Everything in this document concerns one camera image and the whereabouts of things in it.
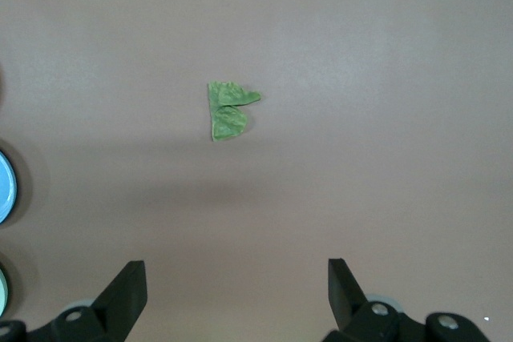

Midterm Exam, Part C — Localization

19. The pale green round plate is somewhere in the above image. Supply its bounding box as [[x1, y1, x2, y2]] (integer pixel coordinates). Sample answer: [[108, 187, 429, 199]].
[[0, 261, 12, 317]]

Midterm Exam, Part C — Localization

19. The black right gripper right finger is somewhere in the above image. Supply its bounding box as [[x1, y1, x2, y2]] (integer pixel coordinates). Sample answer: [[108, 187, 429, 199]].
[[322, 257, 492, 342]]

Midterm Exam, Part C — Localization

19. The blue round plate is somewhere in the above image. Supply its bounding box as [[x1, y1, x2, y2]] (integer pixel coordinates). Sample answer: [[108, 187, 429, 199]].
[[0, 143, 19, 226]]

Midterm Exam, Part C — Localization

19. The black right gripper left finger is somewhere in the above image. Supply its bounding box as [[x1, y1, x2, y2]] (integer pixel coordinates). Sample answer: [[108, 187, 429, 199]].
[[0, 260, 148, 342]]

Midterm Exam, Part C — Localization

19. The green lettuce leaf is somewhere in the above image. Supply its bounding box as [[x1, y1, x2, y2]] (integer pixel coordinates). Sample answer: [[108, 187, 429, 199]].
[[207, 80, 263, 143]]

